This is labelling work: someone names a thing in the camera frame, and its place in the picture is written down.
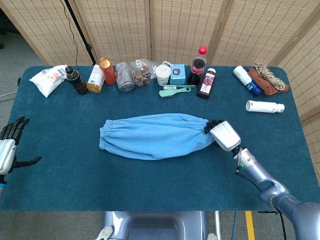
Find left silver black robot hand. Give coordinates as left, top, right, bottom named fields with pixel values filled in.
left=0, top=116, right=43, bottom=176

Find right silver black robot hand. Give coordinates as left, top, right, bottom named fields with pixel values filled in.
left=203, top=119, right=242, bottom=153

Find light blue cloth shorts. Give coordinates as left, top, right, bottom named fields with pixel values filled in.
left=99, top=113, right=216, bottom=161

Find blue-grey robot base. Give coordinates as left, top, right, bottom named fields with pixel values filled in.
left=96, top=210, right=218, bottom=240

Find plain white bottle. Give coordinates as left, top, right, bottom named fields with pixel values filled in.
left=245, top=99, right=286, bottom=114

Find dark grape juice bottle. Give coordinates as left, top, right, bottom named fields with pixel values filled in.
left=196, top=67, right=217, bottom=100

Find teal table mat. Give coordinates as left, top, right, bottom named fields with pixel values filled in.
left=0, top=65, right=320, bottom=213

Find white and blue bottle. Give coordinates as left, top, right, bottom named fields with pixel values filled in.
left=232, top=65, right=263, bottom=97

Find brown cloth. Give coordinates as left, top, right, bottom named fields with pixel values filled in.
left=247, top=66, right=291, bottom=96

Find green scrub brush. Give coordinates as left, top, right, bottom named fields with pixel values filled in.
left=158, top=86, right=192, bottom=99
left=162, top=84, right=196, bottom=90

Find cola bottle with red cap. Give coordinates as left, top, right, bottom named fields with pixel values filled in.
left=187, top=46, right=208, bottom=87

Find light-blue cardboard box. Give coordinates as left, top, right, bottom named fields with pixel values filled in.
left=169, top=63, right=187, bottom=86

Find white plastic food bag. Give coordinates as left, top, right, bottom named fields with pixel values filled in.
left=29, top=64, right=69, bottom=99

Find white table leg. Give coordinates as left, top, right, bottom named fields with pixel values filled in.
left=214, top=210, right=222, bottom=237

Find white cup with straw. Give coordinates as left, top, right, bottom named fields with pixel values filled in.
left=155, top=60, right=173, bottom=86

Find dark soy sauce bottle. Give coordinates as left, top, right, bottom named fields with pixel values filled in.
left=64, top=66, right=89, bottom=96

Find clear plastic bag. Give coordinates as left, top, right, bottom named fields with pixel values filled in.
left=147, top=59, right=161, bottom=76

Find clear bag of snacks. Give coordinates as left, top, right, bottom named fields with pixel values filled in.
left=129, top=58, right=153, bottom=88

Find white jar with yellow lid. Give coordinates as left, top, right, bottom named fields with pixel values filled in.
left=86, top=64, right=105, bottom=94

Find bamboo folding screen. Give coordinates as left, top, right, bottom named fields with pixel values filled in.
left=0, top=0, right=320, bottom=240

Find orange snack can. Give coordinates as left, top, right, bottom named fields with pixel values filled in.
left=98, top=57, right=117, bottom=86

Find black tripod stand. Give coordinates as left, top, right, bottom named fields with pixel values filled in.
left=63, top=0, right=98, bottom=66

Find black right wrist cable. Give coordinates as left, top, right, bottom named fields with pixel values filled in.
left=235, top=147, right=287, bottom=240

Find white floor cable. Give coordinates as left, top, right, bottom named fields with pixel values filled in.
left=0, top=91, right=17, bottom=102

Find beige braided rope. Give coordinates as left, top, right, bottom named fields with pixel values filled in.
left=254, top=62, right=287, bottom=91

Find thin black hanging cable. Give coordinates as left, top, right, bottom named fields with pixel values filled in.
left=65, top=0, right=80, bottom=66

